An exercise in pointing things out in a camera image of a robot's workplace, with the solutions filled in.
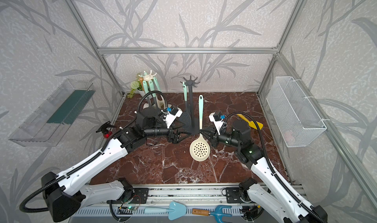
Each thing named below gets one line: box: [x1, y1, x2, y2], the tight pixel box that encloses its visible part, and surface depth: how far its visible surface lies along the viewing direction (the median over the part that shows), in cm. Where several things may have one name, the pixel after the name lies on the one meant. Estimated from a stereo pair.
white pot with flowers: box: [126, 79, 146, 99], surface depth 110 cm
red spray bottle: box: [95, 120, 116, 140], surface depth 85 cm
